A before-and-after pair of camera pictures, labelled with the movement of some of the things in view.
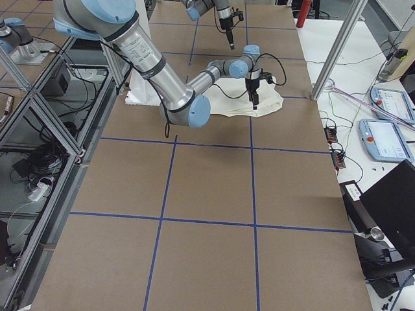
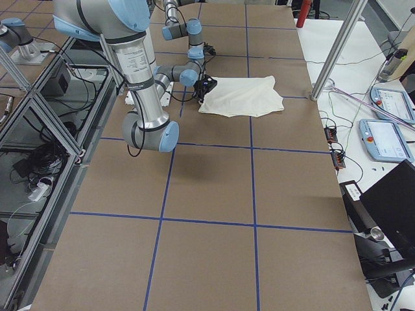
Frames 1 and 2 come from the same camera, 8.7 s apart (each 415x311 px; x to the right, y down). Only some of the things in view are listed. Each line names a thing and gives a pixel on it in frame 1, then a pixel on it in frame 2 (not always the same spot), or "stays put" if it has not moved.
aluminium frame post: x=355 y=9 stays put
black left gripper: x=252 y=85 to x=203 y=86
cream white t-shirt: x=228 y=96 stays put
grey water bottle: x=392 y=62 stays put
